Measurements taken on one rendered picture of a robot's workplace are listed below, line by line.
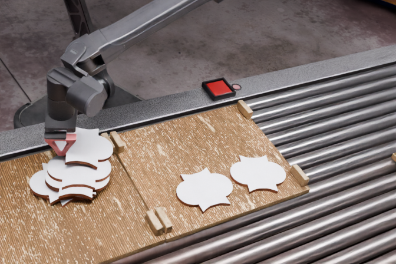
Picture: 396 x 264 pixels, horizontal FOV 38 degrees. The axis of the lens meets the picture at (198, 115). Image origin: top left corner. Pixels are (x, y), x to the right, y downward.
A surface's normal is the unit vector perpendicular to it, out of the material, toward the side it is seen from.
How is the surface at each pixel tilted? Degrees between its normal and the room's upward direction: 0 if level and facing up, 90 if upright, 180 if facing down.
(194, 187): 0
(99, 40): 27
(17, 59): 0
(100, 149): 12
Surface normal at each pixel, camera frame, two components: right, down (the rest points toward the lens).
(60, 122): 0.14, -0.73
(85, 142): 0.35, -0.70
